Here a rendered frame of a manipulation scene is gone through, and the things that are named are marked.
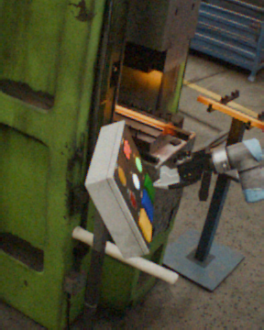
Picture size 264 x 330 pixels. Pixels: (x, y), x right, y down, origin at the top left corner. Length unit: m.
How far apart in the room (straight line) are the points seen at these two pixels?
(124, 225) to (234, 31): 4.60
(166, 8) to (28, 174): 0.85
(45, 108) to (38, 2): 0.38
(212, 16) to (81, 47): 4.37
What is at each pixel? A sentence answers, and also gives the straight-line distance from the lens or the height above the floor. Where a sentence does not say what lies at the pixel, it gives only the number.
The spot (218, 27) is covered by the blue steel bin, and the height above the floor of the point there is 0.46.
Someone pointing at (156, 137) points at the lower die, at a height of 0.98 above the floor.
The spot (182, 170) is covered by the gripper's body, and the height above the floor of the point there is 1.11.
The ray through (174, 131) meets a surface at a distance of 2.11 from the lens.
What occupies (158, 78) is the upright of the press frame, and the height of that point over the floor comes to 1.09.
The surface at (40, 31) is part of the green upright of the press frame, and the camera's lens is 1.85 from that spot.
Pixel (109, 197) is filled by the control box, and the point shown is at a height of 1.13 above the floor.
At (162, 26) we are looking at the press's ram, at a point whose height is 1.46.
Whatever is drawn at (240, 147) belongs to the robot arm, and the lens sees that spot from 1.63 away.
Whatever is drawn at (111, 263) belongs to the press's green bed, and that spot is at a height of 0.33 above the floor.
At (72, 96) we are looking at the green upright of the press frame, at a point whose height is 1.22.
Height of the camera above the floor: 1.95
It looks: 29 degrees down
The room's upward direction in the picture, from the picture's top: 9 degrees clockwise
